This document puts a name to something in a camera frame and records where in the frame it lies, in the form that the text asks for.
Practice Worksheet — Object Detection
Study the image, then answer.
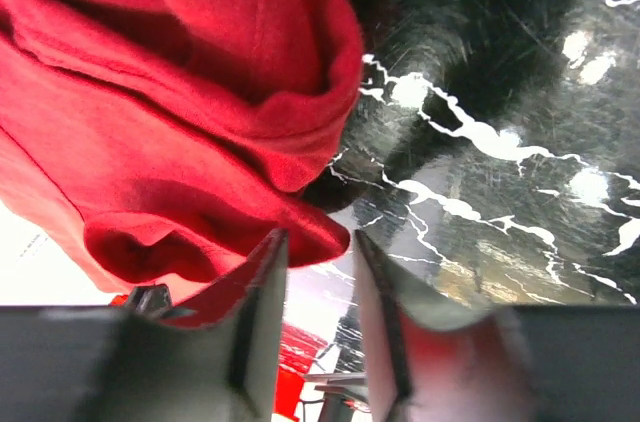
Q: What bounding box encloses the dark red t shirt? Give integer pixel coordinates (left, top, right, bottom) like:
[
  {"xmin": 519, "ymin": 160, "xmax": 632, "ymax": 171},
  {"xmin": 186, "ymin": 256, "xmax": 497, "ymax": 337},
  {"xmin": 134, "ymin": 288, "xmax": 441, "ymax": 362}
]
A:
[{"xmin": 1, "ymin": 0, "xmax": 363, "ymax": 300}]

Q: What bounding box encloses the red plastic bin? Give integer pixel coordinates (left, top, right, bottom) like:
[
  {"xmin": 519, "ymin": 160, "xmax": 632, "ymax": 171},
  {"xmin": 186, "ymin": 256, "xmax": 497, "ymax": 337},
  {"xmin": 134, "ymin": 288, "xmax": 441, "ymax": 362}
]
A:
[{"xmin": 273, "ymin": 323, "xmax": 329, "ymax": 421}]

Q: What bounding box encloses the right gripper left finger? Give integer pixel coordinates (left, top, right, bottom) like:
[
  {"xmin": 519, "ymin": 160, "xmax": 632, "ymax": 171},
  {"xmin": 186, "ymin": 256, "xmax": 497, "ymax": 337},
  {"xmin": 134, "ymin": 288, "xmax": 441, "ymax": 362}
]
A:
[{"xmin": 159, "ymin": 229, "xmax": 289, "ymax": 417}]

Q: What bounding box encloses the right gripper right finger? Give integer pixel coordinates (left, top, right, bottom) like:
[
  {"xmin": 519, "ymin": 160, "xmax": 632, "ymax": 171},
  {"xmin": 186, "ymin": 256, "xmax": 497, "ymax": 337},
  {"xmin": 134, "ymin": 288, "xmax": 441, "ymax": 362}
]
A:
[{"xmin": 354, "ymin": 230, "xmax": 505, "ymax": 420}]

